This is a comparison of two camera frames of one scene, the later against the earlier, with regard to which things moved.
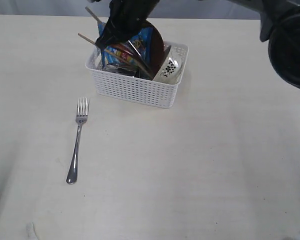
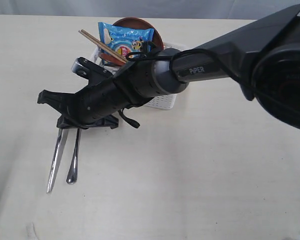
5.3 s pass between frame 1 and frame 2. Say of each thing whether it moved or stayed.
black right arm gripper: moved
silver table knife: moved
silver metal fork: stayed
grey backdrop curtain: stayed
